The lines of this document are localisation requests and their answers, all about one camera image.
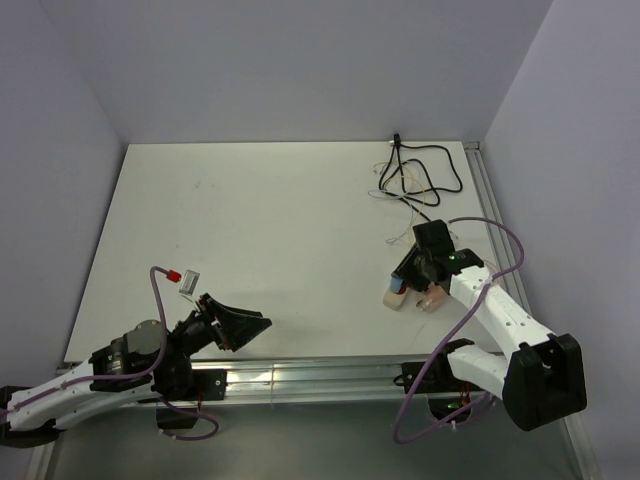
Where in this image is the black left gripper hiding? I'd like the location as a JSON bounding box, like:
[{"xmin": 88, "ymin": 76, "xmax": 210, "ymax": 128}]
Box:
[{"xmin": 155, "ymin": 292, "xmax": 272, "ymax": 372}]

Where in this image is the blue charger plug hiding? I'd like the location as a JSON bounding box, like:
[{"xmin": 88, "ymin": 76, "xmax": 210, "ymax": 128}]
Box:
[{"xmin": 389, "ymin": 274, "xmax": 406, "ymax": 295}]

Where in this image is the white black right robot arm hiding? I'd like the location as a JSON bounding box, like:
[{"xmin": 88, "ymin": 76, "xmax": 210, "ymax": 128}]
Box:
[{"xmin": 393, "ymin": 220, "xmax": 587, "ymax": 431}]

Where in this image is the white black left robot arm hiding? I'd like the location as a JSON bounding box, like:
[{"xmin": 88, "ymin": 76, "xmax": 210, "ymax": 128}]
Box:
[{"xmin": 1, "ymin": 294, "xmax": 272, "ymax": 448}]

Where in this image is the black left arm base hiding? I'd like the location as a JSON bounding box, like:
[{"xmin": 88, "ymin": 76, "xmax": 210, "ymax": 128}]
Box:
[{"xmin": 155, "ymin": 368, "xmax": 228, "ymax": 440}]

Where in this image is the pink cube socket adapter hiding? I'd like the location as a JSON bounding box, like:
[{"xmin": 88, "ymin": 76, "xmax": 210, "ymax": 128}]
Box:
[{"xmin": 416, "ymin": 290, "xmax": 448, "ymax": 313}]

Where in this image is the beige red power strip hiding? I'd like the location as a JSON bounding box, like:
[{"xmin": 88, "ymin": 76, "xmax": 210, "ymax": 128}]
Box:
[{"xmin": 382, "ymin": 286, "xmax": 407, "ymax": 311}]

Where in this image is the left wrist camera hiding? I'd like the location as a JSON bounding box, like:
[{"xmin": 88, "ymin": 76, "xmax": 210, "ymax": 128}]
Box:
[{"xmin": 165, "ymin": 270, "xmax": 200, "ymax": 298}]

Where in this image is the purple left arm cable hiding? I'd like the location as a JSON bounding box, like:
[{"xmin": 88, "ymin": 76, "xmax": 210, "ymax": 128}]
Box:
[{"xmin": 0, "ymin": 265, "xmax": 220, "ymax": 444}]

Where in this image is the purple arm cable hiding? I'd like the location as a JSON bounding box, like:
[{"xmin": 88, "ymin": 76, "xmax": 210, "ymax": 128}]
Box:
[
  {"xmin": 390, "ymin": 216, "xmax": 526, "ymax": 446},
  {"xmin": 0, "ymin": 265, "xmax": 220, "ymax": 444}
]

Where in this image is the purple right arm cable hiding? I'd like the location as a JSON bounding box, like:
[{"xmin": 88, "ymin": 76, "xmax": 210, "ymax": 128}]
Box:
[{"xmin": 390, "ymin": 216, "xmax": 526, "ymax": 446}]

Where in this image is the aluminium front rail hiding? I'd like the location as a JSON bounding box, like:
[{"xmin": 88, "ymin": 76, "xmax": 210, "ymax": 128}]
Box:
[{"xmin": 54, "ymin": 355, "xmax": 451, "ymax": 404}]

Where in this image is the aluminium rail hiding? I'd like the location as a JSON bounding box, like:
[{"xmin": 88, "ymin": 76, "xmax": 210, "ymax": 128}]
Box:
[
  {"xmin": 54, "ymin": 355, "xmax": 451, "ymax": 404},
  {"xmin": 462, "ymin": 140, "xmax": 601, "ymax": 480}
]

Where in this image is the black power strip cord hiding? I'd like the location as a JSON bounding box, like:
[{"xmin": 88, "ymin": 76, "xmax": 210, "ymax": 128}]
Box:
[{"xmin": 377, "ymin": 132, "xmax": 464, "ymax": 224}]

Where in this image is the aluminium right side rail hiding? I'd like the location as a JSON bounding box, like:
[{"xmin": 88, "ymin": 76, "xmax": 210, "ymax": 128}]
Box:
[{"xmin": 462, "ymin": 140, "xmax": 601, "ymax": 480}]

